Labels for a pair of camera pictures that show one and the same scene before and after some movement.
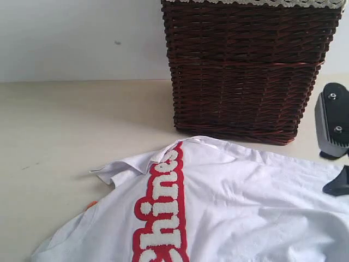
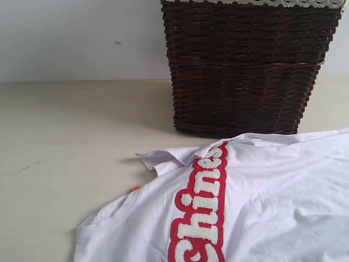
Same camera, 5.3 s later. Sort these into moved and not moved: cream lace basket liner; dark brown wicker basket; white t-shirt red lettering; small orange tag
Moved: small orange tag; white t-shirt red lettering
Not moved: dark brown wicker basket; cream lace basket liner
